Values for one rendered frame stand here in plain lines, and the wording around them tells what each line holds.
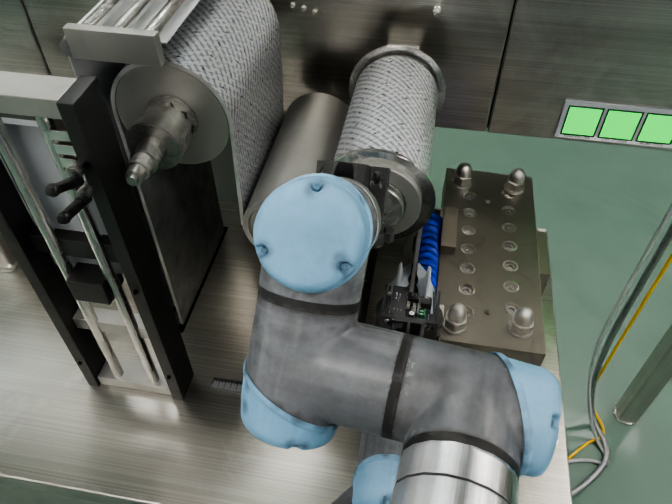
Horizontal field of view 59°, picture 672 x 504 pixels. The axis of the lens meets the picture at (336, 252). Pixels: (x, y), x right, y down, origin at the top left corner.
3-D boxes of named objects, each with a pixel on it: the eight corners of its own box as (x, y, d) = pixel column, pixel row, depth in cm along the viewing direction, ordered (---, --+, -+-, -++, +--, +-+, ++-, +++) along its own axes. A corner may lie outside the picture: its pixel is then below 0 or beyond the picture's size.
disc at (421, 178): (319, 234, 80) (313, 145, 69) (320, 232, 80) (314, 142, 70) (430, 246, 78) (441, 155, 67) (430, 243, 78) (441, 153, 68)
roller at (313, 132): (247, 256, 85) (237, 193, 77) (287, 150, 103) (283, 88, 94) (329, 267, 84) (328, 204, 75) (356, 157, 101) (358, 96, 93)
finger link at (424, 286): (442, 245, 83) (436, 295, 77) (436, 273, 87) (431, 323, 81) (419, 242, 83) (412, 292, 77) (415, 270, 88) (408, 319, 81)
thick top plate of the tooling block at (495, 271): (428, 361, 90) (432, 338, 86) (442, 191, 117) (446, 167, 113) (535, 377, 88) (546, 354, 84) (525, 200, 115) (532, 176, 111)
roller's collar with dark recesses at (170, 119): (133, 167, 70) (118, 120, 65) (153, 137, 74) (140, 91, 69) (185, 173, 69) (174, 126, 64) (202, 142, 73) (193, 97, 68)
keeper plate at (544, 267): (522, 314, 104) (538, 273, 96) (520, 272, 111) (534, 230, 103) (537, 316, 104) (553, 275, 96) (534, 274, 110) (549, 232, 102)
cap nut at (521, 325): (507, 336, 86) (514, 318, 83) (507, 316, 89) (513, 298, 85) (533, 340, 86) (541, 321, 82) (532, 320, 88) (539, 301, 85)
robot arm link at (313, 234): (234, 293, 38) (256, 161, 37) (275, 268, 49) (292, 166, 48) (354, 318, 37) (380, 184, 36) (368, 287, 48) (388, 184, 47)
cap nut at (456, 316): (441, 332, 87) (445, 314, 83) (442, 313, 89) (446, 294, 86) (466, 336, 86) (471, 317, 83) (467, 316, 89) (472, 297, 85)
